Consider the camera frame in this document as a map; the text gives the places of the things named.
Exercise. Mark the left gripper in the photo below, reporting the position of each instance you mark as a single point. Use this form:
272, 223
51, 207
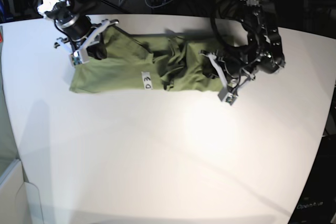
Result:
218, 68

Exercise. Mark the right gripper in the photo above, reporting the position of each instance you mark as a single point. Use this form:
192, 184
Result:
82, 36

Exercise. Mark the green T-shirt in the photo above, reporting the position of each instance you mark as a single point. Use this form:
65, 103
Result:
172, 59

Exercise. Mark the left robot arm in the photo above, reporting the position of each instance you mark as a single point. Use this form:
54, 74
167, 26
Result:
236, 65

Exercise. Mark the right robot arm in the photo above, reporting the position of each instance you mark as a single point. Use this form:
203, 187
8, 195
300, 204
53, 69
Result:
65, 12

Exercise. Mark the white label tag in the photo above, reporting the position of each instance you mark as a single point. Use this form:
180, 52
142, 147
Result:
147, 80

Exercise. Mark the white cardboard box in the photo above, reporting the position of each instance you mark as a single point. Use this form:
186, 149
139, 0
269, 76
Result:
20, 200

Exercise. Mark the black OpenArm case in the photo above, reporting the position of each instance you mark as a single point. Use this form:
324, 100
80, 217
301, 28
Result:
317, 201

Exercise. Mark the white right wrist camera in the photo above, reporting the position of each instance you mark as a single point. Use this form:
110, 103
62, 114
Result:
79, 57

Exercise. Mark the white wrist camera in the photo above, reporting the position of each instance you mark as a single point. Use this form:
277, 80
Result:
79, 57
228, 95

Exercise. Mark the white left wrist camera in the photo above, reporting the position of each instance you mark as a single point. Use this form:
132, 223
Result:
228, 95

